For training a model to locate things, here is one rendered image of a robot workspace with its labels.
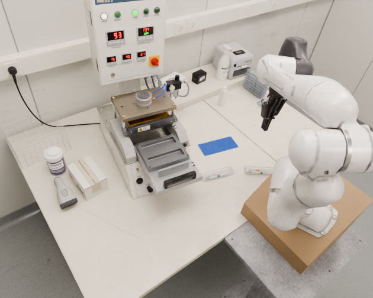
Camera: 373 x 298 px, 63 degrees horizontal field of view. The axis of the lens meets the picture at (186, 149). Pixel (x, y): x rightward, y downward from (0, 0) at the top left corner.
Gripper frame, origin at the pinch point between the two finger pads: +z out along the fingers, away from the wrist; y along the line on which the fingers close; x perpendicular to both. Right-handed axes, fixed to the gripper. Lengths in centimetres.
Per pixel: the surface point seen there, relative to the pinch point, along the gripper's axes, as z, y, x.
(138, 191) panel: 40, -54, 14
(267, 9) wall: 5, 87, 115
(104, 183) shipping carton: 38, -68, 23
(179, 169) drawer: 20.8, -37.2, 5.3
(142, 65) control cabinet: -3, -37, 54
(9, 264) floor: 119, -132, 45
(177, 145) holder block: 19.2, -32.3, 18.0
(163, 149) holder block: 19.2, -39.8, 17.6
